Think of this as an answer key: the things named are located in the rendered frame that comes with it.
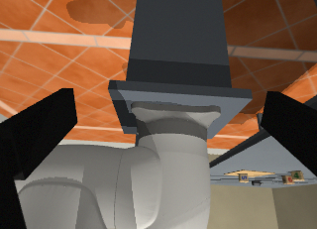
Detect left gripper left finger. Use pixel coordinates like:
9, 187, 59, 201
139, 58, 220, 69
0, 88, 78, 229

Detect tan flat mat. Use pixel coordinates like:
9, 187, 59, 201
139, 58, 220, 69
224, 170, 275, 177

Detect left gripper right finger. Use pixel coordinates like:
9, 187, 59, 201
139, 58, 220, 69
261, 91, 317, 176

